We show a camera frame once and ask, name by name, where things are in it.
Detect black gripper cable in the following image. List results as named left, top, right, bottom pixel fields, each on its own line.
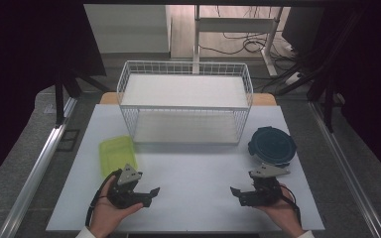
left=84, top=168, right=123, bottom=228
left=279, top=183, right=303, bottom=227

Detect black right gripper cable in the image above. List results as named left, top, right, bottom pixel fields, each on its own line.
left=279, top=183, right=303, bottom=227

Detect black tripod stand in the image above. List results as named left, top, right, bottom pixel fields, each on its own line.
left=53, top=67, right=111, bottom=129

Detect person's right hand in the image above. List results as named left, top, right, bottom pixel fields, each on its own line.
left=255, top=183, right=305, bottom=238

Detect aluminium rail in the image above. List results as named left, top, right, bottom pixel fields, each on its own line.
left=0, top=96, right=79, bottom=238
left=308, top=100, right=381, bottom=238

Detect white power strip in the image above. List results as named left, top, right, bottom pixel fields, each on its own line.
left=283, top=70, right=303, bottom=87

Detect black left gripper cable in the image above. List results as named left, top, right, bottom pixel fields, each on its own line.
left=84, top=168, right=123, bottom=228

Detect person's left hand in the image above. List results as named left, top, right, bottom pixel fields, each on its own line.
left=88, top=175, right=145, bottom=238

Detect white metal desk frame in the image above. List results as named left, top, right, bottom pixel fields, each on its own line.
left=191, top=4, right=284, bottom=77

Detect round container with dark lid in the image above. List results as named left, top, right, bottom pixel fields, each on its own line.
left=247, top=125, right=298, bottom=168

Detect white wire rack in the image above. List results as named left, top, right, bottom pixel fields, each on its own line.
left=116, top=59, right=255, bottom=147

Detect black cables on floor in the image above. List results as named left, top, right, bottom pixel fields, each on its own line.
left=197, top=5, right=301, bottom=62

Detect wooden table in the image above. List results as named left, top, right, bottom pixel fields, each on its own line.
left=98, top=91, right=278, bottom=107

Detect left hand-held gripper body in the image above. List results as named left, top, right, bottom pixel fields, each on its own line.
left=106, top=163, right=144, bottom=209

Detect green rectangular plastic container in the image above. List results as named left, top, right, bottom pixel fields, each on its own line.
left=98, top=134, right=139, bottom=179

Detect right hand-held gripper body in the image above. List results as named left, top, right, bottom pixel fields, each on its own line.
left=248, top=164, right=292, bottom=206

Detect black metal stand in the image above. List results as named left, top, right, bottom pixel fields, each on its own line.
left=275, top=9, right=368, bottom=134

